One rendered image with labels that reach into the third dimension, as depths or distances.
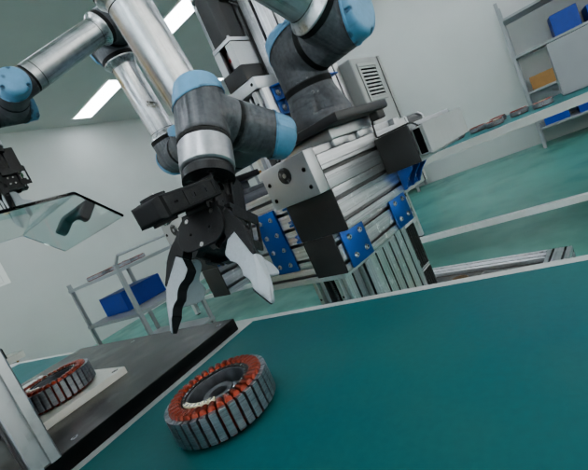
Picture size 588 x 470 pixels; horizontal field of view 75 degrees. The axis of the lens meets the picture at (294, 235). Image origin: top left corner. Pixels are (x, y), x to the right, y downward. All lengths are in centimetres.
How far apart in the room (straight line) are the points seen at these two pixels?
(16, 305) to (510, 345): 615
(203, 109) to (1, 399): 40
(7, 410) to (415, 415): 41
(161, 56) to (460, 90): 634
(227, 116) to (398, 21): 667
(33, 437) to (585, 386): 52
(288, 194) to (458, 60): 622
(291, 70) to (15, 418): 76
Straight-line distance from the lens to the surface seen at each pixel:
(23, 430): 55
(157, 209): 41
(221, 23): 121
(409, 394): 34
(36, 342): 632
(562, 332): 37
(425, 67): 700
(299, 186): 77
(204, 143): 52
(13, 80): 121
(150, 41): 74
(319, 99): 89
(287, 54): 91
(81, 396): 70
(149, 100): 143
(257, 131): 59
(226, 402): 39
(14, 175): 129
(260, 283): 41
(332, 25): 82
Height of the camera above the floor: 94
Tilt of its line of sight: 7 degrees down
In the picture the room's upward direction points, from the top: 24 degrees counter-clockwise
